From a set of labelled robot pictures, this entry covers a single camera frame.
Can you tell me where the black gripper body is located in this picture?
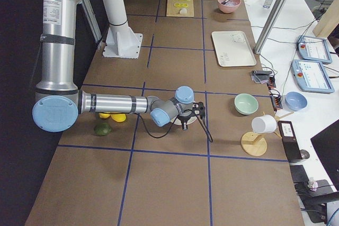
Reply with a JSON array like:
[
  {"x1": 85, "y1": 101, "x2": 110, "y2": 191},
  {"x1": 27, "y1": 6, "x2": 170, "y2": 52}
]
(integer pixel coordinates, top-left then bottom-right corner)
[{"x1": 181, "y1": 116, "x2": 189, "y2": 126}]

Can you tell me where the cream plate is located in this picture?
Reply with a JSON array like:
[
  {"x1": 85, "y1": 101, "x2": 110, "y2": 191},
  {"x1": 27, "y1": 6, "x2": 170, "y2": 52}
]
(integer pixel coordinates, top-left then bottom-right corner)
[{"x1": 172, "y1": 114, "x2": 197, "y2": 126}]

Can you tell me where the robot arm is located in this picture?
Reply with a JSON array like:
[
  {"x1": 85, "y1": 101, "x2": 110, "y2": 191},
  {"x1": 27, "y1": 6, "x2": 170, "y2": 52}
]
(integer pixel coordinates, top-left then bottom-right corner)
[{"x1": 32, "y1": 0, "x2": 194, "y2": 132}]

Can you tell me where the cream bear tray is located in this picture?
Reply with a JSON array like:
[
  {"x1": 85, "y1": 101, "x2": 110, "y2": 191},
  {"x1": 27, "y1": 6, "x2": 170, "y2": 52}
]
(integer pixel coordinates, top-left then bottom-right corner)
[{"x1": 211, "y1": 31, "x2": 256, "y2": 67}]

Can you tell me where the white steamed bun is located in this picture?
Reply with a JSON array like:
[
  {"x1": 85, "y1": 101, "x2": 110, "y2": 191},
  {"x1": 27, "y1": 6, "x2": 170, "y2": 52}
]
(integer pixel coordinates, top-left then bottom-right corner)
[{"x1": 179, "y1": 8, "x2": 187, "y2": 14}]

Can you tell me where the green bowl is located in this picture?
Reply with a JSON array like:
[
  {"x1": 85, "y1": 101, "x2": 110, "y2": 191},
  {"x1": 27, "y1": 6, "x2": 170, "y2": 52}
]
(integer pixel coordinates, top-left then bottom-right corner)
[{"x1": 234, "y1": 93, "x2": 259, "y2": 115}]

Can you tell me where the yellow lemon right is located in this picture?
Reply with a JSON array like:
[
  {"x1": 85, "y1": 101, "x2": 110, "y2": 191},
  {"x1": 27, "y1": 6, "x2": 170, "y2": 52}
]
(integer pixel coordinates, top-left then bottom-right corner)
[{"x1": 110, "y1": 113, "x2": 127, "y2": 123}]

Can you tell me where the yellow lemon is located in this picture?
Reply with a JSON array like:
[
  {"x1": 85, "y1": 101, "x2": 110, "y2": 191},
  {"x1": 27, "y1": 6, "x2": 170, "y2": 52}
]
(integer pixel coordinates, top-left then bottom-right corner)
[
  {"x1": 110, "y1": 113, "x2": 127, "y2": 123},
  {"x1": 99, "y1": 113, "x2": 111, "y2": 119}
]

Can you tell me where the wooden mug stand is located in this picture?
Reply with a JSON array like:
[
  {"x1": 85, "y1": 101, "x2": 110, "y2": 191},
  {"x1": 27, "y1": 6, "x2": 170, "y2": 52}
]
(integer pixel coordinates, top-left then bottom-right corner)
[{"x1": 240, "y1": 112, "x2": 293, "y2": 157}]

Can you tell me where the green avocado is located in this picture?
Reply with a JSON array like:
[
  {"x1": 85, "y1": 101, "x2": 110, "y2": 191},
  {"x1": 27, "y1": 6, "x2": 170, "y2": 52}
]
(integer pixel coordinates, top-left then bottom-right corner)
[{"x1": 94, "y1": 122, "x2": 112, "y2": 136}]

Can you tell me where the yellow lemon left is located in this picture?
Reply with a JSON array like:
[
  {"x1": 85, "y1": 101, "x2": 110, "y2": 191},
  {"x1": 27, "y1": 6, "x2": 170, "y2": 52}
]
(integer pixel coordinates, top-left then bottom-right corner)
[{"x1": 99, "y1": 113, "x2": 111, "y2": 119}]

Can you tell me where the white mug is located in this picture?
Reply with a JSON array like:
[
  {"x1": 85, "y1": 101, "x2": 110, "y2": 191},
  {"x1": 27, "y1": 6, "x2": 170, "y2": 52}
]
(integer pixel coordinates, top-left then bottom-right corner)
[{"x1": 251, "y1": 115, "x2": 277, "y2": 133}]

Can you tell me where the folded grey cloth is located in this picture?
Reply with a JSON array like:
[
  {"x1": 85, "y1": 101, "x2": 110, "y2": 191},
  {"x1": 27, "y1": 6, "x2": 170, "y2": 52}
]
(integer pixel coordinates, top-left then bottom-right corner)
[{"x1": 251, "y1": 70, "x2": 273, "y2": 84}]

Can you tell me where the orange power strip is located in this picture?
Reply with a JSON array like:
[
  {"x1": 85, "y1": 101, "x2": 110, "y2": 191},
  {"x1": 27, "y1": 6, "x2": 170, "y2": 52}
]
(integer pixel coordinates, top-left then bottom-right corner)
[{"x1": 267, "y1": 76, "x2": 282, "y2": 112}]

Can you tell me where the wooden cutting board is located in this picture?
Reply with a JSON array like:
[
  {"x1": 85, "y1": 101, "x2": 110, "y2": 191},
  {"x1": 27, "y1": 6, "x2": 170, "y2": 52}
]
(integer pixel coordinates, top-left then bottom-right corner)
[{"x1": 166, "y1": 0, "x2": 194, "y2": 17}]

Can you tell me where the black box with label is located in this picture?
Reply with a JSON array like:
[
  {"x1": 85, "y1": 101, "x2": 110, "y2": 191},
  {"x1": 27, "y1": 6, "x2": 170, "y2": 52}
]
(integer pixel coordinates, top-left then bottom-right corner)
[{"x1": 278, "y1": 120, "x2": 302, "y2": 163}]

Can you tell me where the blue bowl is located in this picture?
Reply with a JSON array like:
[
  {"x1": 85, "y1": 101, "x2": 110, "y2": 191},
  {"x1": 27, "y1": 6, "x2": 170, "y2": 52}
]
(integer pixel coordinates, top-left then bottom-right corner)
[{"x1": 285, "y1": 92, "x2": 308, "y2": 111}]

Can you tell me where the pink bowl with ice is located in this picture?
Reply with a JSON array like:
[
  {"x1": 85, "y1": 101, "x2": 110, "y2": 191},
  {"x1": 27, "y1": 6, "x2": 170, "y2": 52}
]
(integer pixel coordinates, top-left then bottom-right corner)
[{"x1": 217, "y1": 0, "x2": 242, "y2": 14}]

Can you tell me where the teach pendant near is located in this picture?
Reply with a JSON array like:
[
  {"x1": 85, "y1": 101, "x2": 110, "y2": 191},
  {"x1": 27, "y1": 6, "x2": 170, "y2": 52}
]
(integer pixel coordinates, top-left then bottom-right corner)
[{"x1": 291, "y1": 60, "x2": 334, "y2": 94}]

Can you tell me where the teach pendant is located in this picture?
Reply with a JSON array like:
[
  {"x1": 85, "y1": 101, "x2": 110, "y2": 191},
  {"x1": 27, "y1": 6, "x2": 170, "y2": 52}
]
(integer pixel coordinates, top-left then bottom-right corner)
[
  {"x1": 291, "y1": 60, "x2": 334, "y2": 94},
  {"x1": 297, "y1": 35, "x2": 332, "y2": 64}
]

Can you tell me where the black monitor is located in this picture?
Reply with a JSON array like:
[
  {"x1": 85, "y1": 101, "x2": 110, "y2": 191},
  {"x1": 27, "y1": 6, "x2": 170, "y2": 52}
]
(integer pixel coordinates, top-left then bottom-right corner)
[{"x1": 311, "y1": 121, "x2": 338, "y2": 188}]

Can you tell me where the teach pendant far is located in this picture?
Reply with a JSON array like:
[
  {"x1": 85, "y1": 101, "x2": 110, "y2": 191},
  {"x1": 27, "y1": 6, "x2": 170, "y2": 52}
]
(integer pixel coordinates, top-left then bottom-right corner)
[{"x1": 297, "y1": 35, "x2": 332, "y2": 64}]

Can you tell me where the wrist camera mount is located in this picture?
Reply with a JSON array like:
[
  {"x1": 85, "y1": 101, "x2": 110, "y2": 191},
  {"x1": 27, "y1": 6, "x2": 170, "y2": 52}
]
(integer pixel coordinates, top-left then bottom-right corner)
[{"x1": 192, "y1": 102, "x2": 206, "y2": 120}]

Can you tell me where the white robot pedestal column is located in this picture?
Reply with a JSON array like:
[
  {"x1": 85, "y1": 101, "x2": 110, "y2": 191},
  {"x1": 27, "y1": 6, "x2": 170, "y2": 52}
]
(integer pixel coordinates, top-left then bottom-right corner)
[{"x1": 103, "y1": 0, "x2": 143, "y2": 59}]

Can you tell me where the aluminium frame post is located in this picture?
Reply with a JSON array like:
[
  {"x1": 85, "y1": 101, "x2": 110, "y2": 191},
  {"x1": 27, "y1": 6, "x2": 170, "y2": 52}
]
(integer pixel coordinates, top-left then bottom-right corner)
[{"x1": 253, "y1": 0, "x2": 286, "y2": 54}]

